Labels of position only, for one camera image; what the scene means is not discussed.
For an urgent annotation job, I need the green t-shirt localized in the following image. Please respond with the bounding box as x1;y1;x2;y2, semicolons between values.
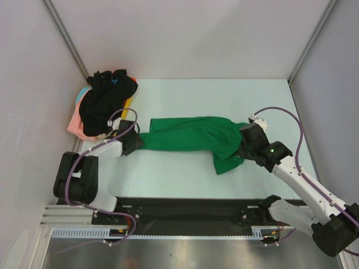
140;116;246;175

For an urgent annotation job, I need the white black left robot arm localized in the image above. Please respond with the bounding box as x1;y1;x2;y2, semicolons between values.
53;118;144;224

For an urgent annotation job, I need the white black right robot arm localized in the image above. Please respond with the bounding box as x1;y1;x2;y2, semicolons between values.
238;114;358;257

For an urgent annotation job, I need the yellow t-shirt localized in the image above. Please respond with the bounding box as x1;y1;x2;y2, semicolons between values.
121;98;132;119

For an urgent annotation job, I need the black t-shirt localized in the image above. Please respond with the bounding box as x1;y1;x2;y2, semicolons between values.
79;69;138;137

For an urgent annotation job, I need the pink t-shirt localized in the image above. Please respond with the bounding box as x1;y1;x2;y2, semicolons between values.
67;103;97;142

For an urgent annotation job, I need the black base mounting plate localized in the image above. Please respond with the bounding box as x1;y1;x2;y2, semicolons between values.
57;196;329;238

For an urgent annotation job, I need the light blue t-shirt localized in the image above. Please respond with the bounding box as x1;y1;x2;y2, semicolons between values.
75;86;92;104

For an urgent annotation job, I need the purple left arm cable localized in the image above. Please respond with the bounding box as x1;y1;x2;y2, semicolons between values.
54;108;140;253

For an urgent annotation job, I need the white slotted cable duct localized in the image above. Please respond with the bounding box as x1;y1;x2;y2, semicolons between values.
51;227;278;240

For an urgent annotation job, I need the aluminium front rail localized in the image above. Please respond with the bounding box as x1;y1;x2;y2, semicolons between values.
40;205;93;227

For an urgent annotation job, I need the aluminium corner frame post left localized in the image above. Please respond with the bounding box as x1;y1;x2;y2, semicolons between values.
41;0;89;80

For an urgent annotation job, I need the aluminium corner frame post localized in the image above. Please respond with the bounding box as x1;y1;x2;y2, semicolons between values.
287;0;340;86
41;0;89;80

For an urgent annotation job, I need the aluminium corner frame post right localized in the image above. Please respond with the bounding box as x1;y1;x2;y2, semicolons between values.
287;0;340;86

